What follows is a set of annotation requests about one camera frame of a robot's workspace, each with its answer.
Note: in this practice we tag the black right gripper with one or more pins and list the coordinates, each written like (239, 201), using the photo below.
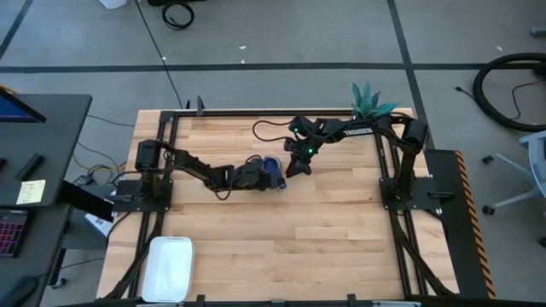
(305, 151)

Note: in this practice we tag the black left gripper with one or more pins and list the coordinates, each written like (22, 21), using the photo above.
(249, 177)

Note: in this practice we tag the dark blue measuring cup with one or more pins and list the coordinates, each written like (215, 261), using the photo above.
(273, 166)

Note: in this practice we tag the white plastic basket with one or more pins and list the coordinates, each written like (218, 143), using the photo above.
(168, 268)

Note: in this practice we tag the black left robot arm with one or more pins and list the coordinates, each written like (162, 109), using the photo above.
(196, 168)

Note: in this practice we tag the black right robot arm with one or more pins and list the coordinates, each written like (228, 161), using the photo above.
(362, 130)

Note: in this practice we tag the green plant in white pot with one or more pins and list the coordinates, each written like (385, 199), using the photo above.
(364, 102)

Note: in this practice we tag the black clamp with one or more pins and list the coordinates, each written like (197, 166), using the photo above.
(199, 104)

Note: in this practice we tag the black hazard-striped platform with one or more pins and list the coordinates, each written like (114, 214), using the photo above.
(452, 256)

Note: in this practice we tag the black desk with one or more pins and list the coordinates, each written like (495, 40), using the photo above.
(51, 140)

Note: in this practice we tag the white bucket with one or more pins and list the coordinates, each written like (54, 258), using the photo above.
(112, 3)

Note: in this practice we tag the yellow sticky note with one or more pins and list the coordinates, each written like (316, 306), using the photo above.
(30, 192)

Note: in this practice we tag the black remote control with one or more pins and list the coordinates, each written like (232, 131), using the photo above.
(29, 167)

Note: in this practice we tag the grey office chair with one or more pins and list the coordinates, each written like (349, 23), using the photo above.
(538, 158)

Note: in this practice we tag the laptop screen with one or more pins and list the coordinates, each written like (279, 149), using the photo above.
(13, 111)

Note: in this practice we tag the backlit keyboard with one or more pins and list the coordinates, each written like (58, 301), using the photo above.
(10, 234)

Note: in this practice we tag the black rounded pad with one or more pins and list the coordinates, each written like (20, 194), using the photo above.
(17, 292)

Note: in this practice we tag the black metal table frame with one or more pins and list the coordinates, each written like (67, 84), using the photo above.
(234, 113)

